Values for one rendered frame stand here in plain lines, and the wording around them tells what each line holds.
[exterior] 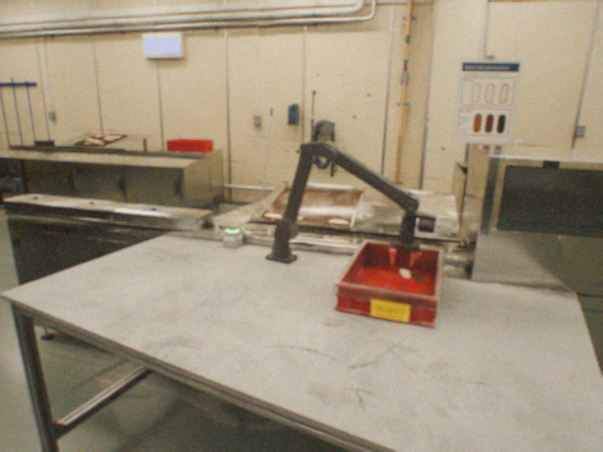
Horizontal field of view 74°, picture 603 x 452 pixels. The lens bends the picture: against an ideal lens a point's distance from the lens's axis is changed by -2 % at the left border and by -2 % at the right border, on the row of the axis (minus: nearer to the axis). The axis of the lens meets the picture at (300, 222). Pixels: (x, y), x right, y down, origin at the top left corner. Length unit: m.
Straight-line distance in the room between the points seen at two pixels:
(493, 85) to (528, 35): 3.13
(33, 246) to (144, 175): 2.26
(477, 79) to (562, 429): 1.91
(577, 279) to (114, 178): 4.48
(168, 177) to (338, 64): 2.59
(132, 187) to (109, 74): 2.62
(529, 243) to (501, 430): 0.85
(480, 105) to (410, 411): 1.90
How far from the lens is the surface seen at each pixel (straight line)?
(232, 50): 6.09
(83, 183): 5.40
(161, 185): 4.74
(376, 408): 1.00
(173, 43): 6.40
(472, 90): 2.56
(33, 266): 2.86
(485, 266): 1.71
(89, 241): 2.49
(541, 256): 1.73
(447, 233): 2.04
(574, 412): 1.16
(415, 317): 1.33
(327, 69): 5.65
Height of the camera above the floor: 1.46
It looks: 16 degrees down
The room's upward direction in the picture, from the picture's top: 1 degrees clockwise
